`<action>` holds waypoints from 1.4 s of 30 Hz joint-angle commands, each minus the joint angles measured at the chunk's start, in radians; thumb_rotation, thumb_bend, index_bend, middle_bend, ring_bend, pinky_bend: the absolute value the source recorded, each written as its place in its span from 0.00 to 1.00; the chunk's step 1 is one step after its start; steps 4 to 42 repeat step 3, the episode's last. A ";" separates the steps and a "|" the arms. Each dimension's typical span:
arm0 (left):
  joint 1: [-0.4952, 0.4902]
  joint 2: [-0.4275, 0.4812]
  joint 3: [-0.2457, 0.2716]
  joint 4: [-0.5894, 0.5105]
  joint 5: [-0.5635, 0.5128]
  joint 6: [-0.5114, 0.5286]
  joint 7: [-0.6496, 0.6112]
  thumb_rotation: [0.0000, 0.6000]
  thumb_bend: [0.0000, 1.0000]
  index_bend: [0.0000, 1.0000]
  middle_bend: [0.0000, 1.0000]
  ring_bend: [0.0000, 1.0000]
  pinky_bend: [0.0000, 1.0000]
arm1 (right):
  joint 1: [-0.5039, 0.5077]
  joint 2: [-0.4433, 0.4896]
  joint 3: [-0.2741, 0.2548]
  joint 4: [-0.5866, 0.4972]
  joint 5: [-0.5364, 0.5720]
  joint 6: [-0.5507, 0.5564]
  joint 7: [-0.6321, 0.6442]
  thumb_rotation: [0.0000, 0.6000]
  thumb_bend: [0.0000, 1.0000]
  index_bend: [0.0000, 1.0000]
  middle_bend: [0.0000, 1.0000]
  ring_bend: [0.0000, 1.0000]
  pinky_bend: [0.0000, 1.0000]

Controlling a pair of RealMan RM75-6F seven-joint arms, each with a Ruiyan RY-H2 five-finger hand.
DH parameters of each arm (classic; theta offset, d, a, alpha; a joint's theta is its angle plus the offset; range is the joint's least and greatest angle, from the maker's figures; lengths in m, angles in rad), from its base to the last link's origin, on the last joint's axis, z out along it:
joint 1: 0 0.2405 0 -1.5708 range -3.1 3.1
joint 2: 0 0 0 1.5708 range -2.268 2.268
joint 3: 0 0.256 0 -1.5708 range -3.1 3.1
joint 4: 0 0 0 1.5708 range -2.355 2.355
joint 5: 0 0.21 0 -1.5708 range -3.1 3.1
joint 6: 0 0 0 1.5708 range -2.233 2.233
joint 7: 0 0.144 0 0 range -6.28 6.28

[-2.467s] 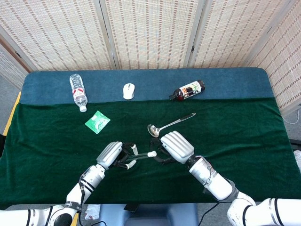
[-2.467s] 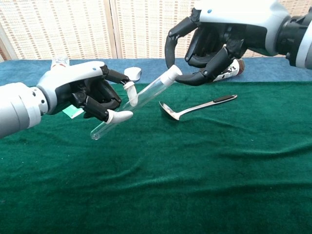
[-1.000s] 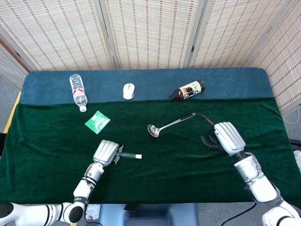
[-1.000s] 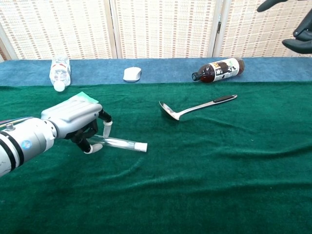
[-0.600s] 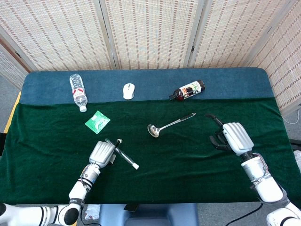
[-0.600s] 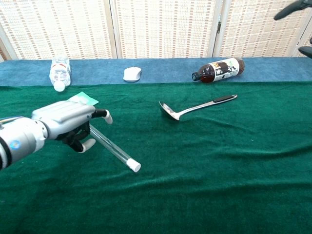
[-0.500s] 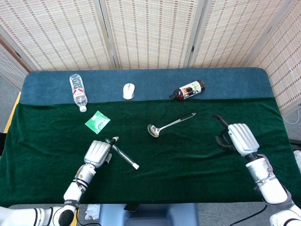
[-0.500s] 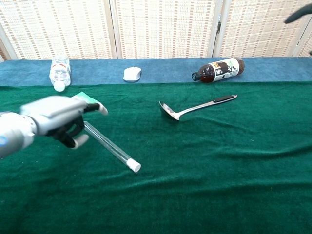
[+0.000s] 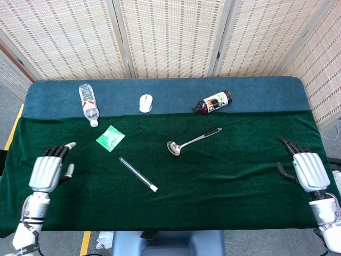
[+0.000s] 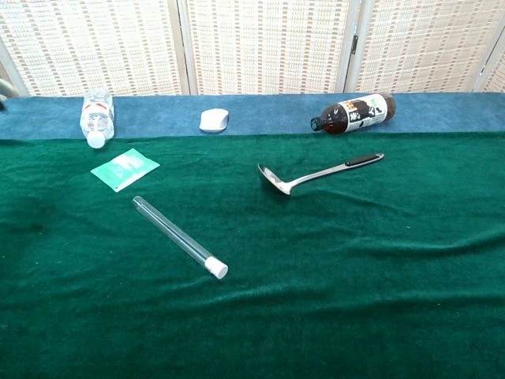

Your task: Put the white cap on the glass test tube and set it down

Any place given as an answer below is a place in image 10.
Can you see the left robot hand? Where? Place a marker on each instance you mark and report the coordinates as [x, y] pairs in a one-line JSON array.
[[5, 87]]

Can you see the transparent glass test tube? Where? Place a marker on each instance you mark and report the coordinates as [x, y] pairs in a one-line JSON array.
[[169, 231]]

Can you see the white tube cap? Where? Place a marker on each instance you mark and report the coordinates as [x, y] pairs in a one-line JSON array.
[[218, 269]]

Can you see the woven bamboo screen panel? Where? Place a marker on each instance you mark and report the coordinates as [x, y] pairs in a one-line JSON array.
[[268, 39], [79, 39], [498, 75], [426, 39]]

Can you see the clear plastic water bottle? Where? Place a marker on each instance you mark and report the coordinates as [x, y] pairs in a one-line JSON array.
[[96, 118]]

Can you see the green sachet packet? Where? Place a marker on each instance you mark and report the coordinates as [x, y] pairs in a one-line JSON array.
[[124, 169]]

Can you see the white computer mouse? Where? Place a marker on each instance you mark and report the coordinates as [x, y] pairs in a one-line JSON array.
[[214, 120]]

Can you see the blue table cloth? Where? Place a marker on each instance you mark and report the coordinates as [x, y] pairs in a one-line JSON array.
[[276, 114]]

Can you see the steel ladle with black grip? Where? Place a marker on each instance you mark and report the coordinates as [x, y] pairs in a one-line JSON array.
[[272, 181]]

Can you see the green velvet cloth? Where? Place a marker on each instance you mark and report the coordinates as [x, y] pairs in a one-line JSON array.
[[276, 308]]

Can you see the dark tea bottle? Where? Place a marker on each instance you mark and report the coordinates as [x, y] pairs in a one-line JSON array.
[[355, 112]]

